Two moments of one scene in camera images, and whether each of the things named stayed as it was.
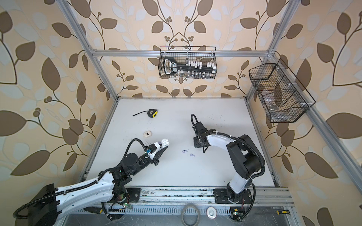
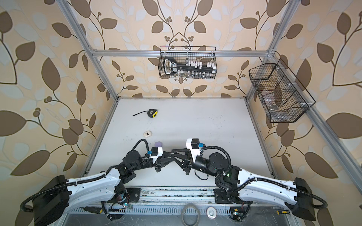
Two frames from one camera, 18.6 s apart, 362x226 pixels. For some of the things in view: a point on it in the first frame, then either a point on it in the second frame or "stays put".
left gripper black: [159, 153] → [161, 164]
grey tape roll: [196, 222] stays put
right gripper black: [195, 144] → [188, 162]
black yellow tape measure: [151, 113] stays put
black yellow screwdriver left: [94, 210] stays put
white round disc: [211, 213] stays put
